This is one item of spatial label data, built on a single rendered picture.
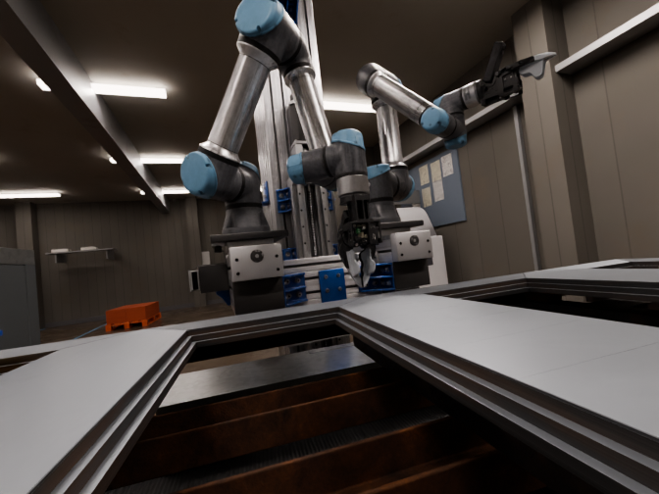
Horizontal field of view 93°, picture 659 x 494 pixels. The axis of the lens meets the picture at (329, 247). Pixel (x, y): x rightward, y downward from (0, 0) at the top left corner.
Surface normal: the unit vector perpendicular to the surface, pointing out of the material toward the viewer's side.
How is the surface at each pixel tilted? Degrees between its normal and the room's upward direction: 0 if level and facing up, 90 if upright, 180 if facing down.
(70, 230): 90
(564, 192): 90
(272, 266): 90
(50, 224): 90
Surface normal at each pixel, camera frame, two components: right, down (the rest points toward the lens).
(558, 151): -0.93, 0.09
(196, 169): -0.44, 0.12
